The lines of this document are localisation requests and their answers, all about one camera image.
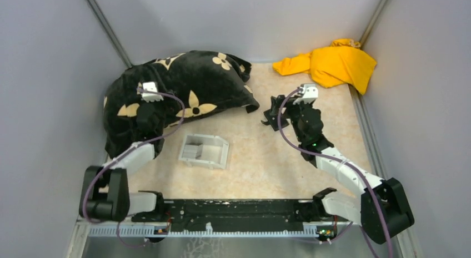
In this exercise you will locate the white plastic card tray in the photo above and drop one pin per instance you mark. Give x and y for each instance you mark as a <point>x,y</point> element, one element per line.
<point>215,151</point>

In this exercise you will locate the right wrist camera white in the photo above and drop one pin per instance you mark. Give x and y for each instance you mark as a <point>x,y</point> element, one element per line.
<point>306,94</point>

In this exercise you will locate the grey cards in tray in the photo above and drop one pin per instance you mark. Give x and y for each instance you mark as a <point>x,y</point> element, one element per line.
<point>192,151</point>

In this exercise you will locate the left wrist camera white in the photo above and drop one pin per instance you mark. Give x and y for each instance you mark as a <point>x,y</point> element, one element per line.
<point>150,93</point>

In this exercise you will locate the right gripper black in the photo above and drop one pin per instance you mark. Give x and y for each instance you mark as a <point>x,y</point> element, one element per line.
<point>275,104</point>

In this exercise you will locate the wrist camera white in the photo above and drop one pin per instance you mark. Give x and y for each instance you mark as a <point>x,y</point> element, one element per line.
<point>150,93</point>
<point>306,94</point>

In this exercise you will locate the black floral plush blanket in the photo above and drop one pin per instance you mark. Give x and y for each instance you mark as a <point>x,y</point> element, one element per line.
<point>194,85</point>

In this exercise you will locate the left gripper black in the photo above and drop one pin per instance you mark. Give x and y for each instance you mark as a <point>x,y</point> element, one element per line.
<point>161,102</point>

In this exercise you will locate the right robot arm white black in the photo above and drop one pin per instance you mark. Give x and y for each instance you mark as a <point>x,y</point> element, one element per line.
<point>380,206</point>

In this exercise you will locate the yellow cloth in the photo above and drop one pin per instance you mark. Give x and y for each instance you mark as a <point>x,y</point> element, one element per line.
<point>342,62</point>

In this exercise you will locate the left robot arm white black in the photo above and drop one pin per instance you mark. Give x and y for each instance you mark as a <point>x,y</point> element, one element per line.
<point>105,193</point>

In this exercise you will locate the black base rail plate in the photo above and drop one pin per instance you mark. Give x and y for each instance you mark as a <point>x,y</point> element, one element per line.
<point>267,215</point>

